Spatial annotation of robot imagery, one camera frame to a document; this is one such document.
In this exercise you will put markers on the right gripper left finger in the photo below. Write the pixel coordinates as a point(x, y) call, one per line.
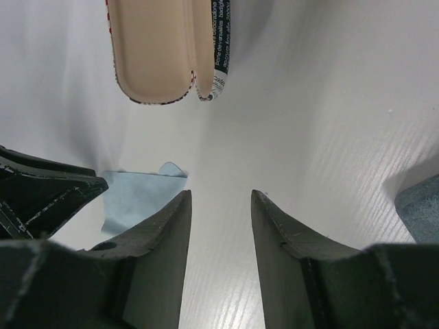
point(152, 257)

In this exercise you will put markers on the blue glasses case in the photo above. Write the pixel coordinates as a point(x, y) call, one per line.
point(417, 207)

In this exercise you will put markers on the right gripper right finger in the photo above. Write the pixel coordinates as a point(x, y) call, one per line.
point(288, 253)

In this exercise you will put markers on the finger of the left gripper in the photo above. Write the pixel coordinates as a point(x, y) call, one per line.
point(39, 196)

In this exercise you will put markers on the newspaper print pouch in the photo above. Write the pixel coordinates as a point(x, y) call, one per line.
point(163, 49)

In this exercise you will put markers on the blue cleaning cloth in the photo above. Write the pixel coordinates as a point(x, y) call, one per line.
point(132, 196)

